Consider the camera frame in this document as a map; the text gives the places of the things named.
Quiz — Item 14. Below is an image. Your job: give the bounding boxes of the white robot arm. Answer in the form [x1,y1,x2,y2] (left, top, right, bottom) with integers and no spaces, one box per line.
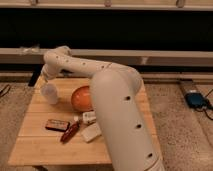
[41,46,165,171]

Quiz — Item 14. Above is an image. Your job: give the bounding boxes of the orange ball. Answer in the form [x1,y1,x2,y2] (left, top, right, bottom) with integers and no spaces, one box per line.
[71,86,92,112]

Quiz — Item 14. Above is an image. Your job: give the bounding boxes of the dark red rectangular box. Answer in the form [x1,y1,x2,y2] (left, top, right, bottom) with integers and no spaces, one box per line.
[45,119,70,132]

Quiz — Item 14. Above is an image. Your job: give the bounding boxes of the white small box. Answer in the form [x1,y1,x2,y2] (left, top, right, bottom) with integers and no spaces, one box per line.
[83,111,96,124]

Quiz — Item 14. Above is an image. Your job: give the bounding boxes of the wooden table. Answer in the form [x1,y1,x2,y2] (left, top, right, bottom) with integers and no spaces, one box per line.
[7,75,162,167]

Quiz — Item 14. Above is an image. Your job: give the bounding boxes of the blue device on floor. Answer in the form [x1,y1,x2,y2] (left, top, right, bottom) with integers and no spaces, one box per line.
[184,93,207,108]

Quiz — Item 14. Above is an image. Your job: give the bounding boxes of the grey metal rail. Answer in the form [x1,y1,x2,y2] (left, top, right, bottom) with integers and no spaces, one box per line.
[0,48,213,67]

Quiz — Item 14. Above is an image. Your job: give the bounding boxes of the black cable left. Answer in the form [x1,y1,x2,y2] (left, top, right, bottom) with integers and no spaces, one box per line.
[0,83,12,99]

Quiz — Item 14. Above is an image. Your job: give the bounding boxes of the black cable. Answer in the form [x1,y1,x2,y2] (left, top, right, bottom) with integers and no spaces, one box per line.
[195,88,213,122]
[0,83,12,99]

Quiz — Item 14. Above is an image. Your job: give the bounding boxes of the black cable right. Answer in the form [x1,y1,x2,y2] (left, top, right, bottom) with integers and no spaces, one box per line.
[195,88,213,122]

